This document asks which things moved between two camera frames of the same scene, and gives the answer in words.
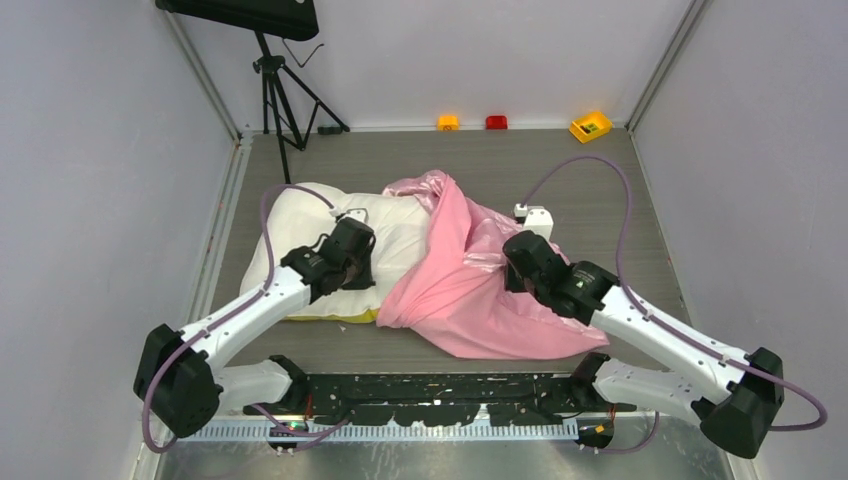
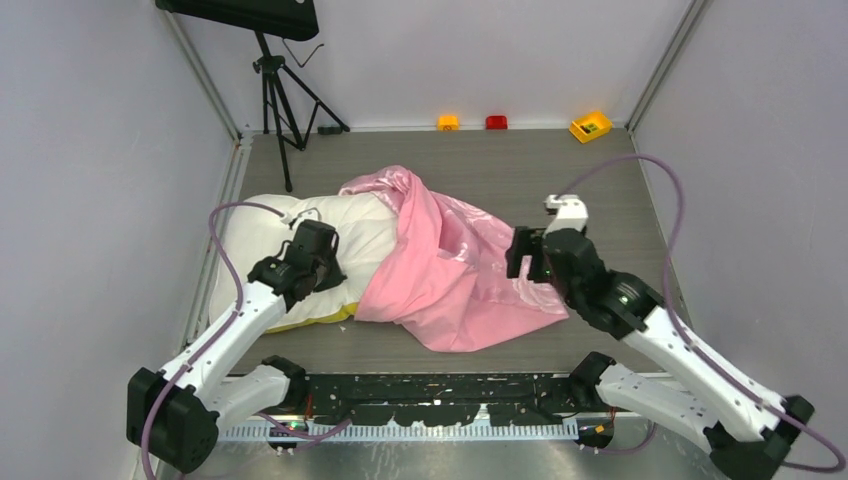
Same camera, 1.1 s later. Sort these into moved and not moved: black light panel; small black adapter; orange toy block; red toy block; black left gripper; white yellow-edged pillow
Moved: black left gripper; white yellow-edged pillow
Not moved: small black adapter; orange toy block; red toy block; black light panel
